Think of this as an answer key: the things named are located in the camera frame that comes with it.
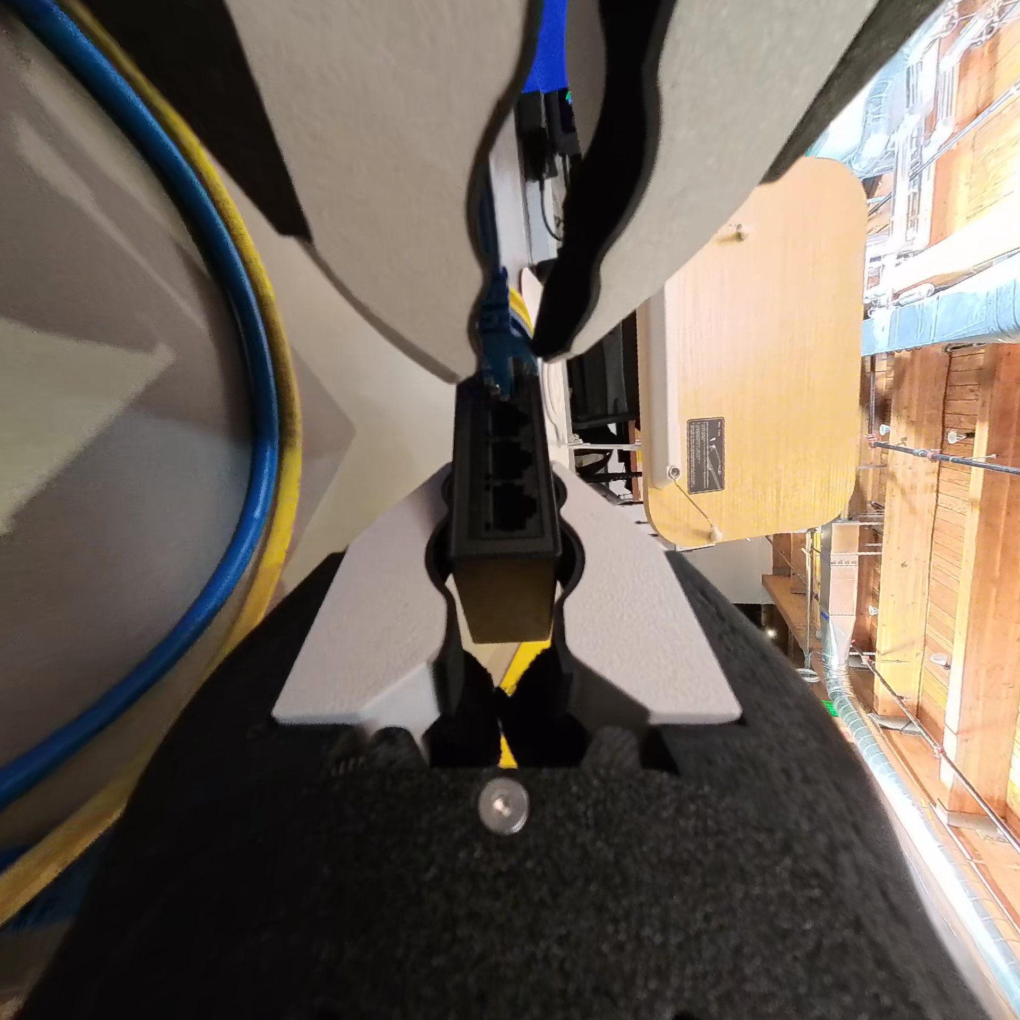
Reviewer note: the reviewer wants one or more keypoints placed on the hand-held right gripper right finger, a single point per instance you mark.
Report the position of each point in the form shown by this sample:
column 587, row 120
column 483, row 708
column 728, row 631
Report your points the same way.
column 645, row 629

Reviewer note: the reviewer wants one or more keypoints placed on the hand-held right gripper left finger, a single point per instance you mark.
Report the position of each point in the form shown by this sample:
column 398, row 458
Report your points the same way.
column 366, row 637

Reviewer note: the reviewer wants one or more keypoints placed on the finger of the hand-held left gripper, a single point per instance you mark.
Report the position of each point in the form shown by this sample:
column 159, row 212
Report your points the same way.
column 717, row 119
column 382, row 159

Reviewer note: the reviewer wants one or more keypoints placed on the black ethernet port hub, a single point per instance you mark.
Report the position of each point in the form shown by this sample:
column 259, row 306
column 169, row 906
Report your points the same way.
column 506, row 590

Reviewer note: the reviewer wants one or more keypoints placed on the blue plastic bin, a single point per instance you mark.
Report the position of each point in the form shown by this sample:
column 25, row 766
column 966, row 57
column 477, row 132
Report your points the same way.
column 546, row 48

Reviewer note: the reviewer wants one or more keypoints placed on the wooden board tilting stand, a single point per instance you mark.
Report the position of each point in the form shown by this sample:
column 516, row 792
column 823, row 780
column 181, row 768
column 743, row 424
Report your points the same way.
column 781, row 335

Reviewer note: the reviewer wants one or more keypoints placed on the silver ventilation duct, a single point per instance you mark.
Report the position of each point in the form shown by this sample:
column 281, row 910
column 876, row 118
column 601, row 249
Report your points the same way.
column 868, row 741

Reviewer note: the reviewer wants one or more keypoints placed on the grey insulated ceiling duct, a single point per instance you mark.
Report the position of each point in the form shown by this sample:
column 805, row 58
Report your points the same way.
column 940, row 319

